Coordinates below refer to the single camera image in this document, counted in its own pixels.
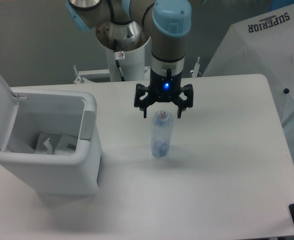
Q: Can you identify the clear plastic water bottle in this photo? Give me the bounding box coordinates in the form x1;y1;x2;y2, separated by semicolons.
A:
151;109;173;158

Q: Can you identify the white Superior umbrella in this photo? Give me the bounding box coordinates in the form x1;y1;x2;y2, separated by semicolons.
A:
203;4;294;122

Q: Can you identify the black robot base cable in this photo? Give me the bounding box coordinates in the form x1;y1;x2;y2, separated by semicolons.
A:
113;39;126;82

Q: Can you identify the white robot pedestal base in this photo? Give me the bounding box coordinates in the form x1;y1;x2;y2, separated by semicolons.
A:
73;44;202;85

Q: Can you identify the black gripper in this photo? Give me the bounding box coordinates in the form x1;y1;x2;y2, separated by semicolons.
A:
134;70;193;119

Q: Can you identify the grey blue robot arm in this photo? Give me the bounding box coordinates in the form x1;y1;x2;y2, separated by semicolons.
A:
66;0;203;118

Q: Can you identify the white plastic wrapper trash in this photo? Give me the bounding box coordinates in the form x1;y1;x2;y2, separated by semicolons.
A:
33;132;78;156

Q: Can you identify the white open trash can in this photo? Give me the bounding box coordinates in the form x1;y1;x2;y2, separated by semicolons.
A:
0;75;102;196

